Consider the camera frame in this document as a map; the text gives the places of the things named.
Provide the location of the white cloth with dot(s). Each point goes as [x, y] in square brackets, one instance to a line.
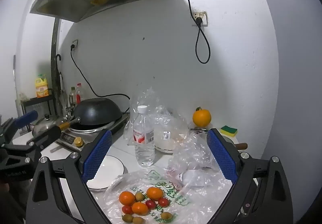
[24, 96]

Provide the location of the clear water bottle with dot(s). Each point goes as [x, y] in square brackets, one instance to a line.
[144, 143]

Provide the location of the white round plate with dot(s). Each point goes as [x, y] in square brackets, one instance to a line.
[113, 166]

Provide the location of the tall clear plastic bag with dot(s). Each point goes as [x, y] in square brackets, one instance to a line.
[148, 98]

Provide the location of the red cherry tomato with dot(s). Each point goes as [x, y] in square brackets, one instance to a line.
[163, 201]
[150, 204]
[127, 209]

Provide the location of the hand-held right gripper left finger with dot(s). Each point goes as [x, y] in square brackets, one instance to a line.
[98, 156]

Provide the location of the black folded umbrella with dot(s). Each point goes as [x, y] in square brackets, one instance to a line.
[60, 83]

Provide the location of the small orange mandarin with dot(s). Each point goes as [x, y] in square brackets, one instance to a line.
[127, 198]
[154, 193]
[139, 208]

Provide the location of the grey metal pole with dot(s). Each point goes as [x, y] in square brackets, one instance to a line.
[14, 75]

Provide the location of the yellow green sponge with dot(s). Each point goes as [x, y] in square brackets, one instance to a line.
[229, 131]

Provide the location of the black metal rack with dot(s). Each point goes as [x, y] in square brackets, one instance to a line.
[37, 100]

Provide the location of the green printed plastic bag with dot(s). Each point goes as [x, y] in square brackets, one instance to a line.
[176, 196]

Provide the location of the large orange with leaf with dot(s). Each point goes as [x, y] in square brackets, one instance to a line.
[201, 118]

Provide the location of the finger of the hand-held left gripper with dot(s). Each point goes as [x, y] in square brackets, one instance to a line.
[25, 117]
[47, 134]

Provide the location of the silver induction cooker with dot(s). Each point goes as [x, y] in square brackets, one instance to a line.
[68, 136]

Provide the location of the tan longan fruit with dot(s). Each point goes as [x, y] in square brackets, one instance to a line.
[127, 218]
[166, 215]
[137, 220]
[139, 196]

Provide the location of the gold cooker knob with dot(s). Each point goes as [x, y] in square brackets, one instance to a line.
[78, 142]

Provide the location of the yellow detergent bottle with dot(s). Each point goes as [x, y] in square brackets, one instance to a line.
[41, 88]

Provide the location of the red cap plastic bottle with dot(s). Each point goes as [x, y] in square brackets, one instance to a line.
[79, 93]

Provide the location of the steel lid with brown knob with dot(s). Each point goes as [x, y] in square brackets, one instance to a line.
[242, 146]

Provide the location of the white round pot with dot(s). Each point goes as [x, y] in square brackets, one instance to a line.
[163, 143]

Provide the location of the steel utensil holder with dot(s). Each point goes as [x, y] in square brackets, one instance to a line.
[69, 113]

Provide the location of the dirty wall socket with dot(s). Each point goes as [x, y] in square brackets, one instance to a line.
[203, 15]

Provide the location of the crumpled clear plastic bag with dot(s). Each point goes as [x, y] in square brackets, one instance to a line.
[193, 158]

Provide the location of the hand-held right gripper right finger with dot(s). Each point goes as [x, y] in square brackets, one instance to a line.
[222, 156]

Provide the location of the clear oil bottle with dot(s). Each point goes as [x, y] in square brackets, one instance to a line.
[72, 97]

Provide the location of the steel pot with lid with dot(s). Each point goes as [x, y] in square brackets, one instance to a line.
[46, 122]

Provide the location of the small wall socket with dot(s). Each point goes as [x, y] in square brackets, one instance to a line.
[75, 41]

